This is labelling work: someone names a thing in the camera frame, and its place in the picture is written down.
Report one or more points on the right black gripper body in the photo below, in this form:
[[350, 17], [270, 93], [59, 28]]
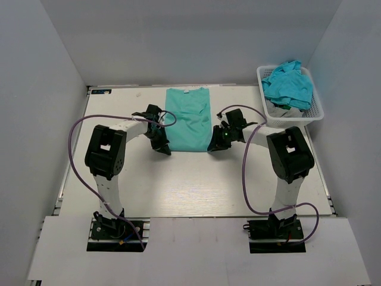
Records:
[[224, 132]]

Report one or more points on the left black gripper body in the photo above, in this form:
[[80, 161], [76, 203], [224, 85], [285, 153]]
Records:
[[158, 138]]

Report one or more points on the teal green t shirt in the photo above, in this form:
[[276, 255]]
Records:
[[193, 130]]

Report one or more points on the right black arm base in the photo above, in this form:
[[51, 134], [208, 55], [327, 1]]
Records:
[[264, 240]]

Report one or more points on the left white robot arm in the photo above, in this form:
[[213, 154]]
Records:
[[106, 153]]

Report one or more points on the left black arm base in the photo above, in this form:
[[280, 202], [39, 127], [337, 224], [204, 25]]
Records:
[[117, 236]]

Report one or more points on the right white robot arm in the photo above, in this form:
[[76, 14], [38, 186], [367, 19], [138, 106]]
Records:
[[290, 156]]

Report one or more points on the grey cloth in basket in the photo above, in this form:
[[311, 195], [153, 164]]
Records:
[[283, 110]]

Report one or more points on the blue label sticker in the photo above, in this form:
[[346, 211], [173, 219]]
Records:
[[101, 91]]

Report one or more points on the blue t shirt in basket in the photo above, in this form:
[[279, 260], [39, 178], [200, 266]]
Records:
[[286, 85]]

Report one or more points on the white plastic basket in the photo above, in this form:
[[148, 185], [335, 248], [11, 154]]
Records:
[[315, 112]]

